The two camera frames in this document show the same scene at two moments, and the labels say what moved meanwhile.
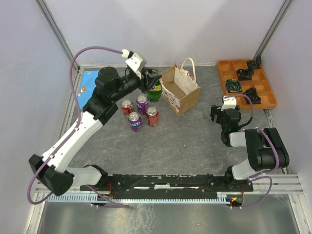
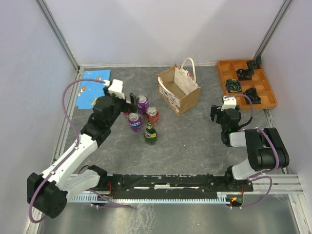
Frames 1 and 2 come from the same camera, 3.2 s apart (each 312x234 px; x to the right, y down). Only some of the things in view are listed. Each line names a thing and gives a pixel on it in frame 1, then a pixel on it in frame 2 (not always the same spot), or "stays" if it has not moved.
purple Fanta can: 135,120 stays
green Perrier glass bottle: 155,93 to 150,135
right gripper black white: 216,110 stays
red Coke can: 152,116 stays
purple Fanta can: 142,103 stays
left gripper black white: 146,73 to 131,107
